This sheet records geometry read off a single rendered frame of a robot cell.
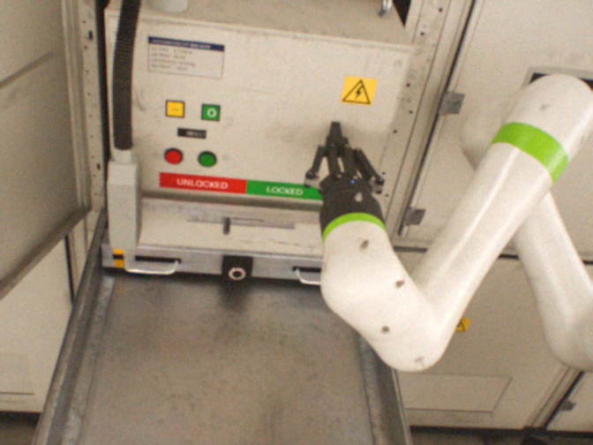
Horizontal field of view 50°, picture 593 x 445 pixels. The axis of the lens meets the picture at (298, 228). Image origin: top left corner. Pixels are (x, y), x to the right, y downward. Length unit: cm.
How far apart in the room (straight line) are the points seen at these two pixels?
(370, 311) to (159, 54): 54
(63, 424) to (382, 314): 57
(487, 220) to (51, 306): 117
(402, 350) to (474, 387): 122
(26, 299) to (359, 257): 112
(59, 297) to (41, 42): 70
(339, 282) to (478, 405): 142
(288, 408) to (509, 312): 86
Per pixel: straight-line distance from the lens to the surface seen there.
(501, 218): 96
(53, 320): 180
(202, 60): 109
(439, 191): 150
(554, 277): 124
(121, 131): 106
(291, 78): 110
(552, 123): 103
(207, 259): 132
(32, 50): 126
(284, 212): 120
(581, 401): 229
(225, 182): 121
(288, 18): 112
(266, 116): 113
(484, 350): 195
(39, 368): 197
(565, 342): 127
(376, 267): 80
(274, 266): 133
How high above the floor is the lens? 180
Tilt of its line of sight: 39 degrees down
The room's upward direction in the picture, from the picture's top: 11 degrees clockwise
